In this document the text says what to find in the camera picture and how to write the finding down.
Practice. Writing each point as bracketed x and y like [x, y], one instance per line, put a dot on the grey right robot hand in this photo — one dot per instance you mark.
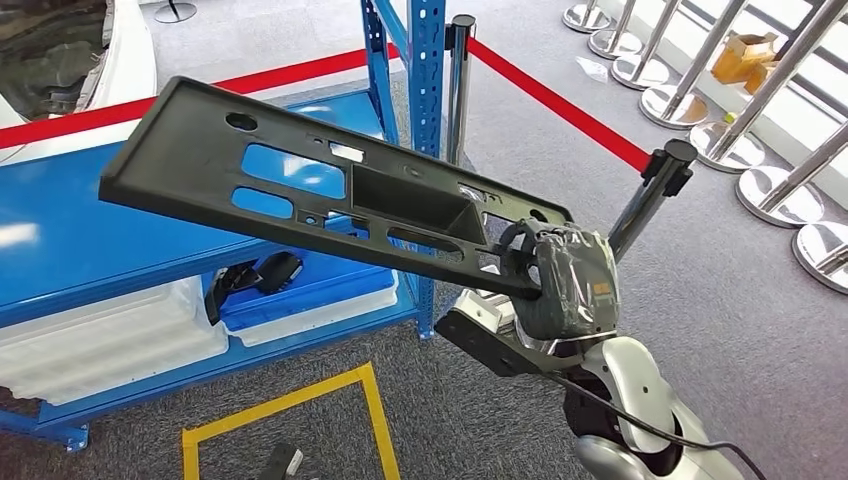
[576, 285]

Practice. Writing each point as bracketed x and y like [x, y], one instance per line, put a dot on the black plastic plate holder part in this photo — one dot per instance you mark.
[179, 159]

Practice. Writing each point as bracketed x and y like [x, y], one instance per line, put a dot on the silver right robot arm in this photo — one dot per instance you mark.
[623, 384]

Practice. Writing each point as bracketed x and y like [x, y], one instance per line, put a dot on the black plastic car part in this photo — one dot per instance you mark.
[281, 272]
[225, 285]

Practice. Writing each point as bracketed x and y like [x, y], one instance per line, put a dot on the blue metal shelf rack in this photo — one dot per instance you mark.
[99, 225]

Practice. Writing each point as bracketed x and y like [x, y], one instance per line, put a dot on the steel barrier stanchion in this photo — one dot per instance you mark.
[669, 112]
[175, 13]
[639, 76]
[735, 156]
[821, 242]
[652, 192]
[616, 46]
[586, 20]
[788, 205]
[458, 99]

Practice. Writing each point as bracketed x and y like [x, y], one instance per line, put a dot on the red barrier belt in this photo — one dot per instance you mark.
[563, 109]
[79, 120]

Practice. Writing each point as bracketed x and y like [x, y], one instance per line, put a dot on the clear plastic wrap scrap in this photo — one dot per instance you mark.
[593, 68]

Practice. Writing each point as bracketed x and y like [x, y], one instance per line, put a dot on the blue plastic bin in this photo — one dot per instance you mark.
[331, 291]

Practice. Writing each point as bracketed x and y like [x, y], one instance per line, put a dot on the white plastic bin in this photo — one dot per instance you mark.
[112, 344]
[318, 326]

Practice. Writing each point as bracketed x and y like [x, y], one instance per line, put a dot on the brown cardboard box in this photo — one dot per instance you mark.
[738, 60]
[762, 79]

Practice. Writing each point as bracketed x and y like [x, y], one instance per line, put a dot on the yellow floor tape square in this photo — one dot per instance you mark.
[298, 394]

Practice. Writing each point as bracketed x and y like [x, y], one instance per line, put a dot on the white car body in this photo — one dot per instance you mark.
[132, 60]

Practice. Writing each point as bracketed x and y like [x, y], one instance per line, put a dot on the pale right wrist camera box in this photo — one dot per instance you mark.
[480, 308]

